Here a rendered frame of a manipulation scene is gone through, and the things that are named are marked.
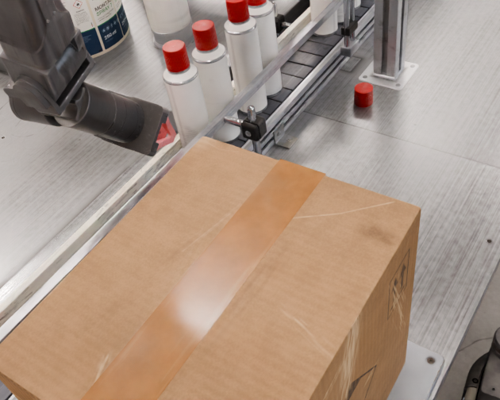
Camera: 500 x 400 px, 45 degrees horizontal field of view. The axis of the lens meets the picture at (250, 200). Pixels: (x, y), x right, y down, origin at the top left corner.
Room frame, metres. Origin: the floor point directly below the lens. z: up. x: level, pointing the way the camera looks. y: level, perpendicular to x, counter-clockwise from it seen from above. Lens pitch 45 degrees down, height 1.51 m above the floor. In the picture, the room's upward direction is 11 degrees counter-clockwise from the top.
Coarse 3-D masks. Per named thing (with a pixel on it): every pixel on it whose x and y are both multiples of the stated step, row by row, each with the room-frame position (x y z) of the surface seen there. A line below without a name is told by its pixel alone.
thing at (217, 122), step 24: (336, 0) 1.02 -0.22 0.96; (312, 24) 0.95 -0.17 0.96; (288, 48) 0.89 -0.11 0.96; (264, 72) 0.83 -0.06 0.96; (240, 96) 0.78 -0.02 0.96; (216, 120) 0.73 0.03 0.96; (192, 144) 0.68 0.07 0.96; (168, 168) 0.64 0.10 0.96; (144, 192) 0.60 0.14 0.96; (120, 216) 0.56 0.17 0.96; (96, 240) 0.53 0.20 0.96; (72, 264) 0.50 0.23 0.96; (48, 288) 0.47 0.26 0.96; (24, 312) 0.44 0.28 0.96; (0, 336) 0.41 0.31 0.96
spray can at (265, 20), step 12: (252, 0) 0.88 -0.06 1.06; (264, 0) 0.89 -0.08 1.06; (252, 12) 0.88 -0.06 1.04; (264, 12) 0.88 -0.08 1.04; (264, 24) 0.87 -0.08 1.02; (264, 36) 0.87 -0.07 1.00; (276, 36) 0.90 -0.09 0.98; (264, 48) 0.87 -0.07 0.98; (276, 48) 0.88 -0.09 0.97; (264, 60) 0.87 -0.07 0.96; (276, 72) 0.88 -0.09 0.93; (276, 84) 0.88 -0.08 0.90
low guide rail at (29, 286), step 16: (304, 16) 1.07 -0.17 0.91; (288, 32) 1.02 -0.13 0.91; (176, 144) 0.75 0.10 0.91; (160, 160) 0.72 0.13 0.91; (144, 176) 0.69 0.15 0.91; (128, 192) 0.66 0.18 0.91; (112, 208) 0.64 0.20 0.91; (96, 224) 0.61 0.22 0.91; (80, 240) 0.59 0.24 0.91; (64, 256) 0.56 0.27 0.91; (48, 272) 0.54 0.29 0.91; (32, 288) 0.52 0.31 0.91; (0, 304) 0.49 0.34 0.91; (16, 304) 0.50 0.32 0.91; (0, 320) 0.48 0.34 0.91
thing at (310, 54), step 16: (368, 0) 1.14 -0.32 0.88; (304, 48) 1.01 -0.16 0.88; (320, 48) 1.00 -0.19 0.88; (288, 64) 0.96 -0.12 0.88; (304, 64) 0.95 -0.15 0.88; (288, 80) 0.91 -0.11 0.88; (288, 96) 0.87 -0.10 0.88; (240, 112) 0.85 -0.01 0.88; (272, 112) 0.83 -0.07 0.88; (240, 128) 0.80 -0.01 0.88; (240, 144) 0.76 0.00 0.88; (0, 384) 0.40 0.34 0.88
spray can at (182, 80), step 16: (176, 48) 0.74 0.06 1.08; (176, 64) 0.74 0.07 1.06; (192, 64) 0.76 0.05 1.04; (176, 80) 0.73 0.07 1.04; (192, 80) 0.73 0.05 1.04; (176, 96) 0.73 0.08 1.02; (192, 96) 0.73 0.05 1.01; (176, 112) 0.73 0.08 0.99; (192, 112) 0.73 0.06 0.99; (192, 128) 0.73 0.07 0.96
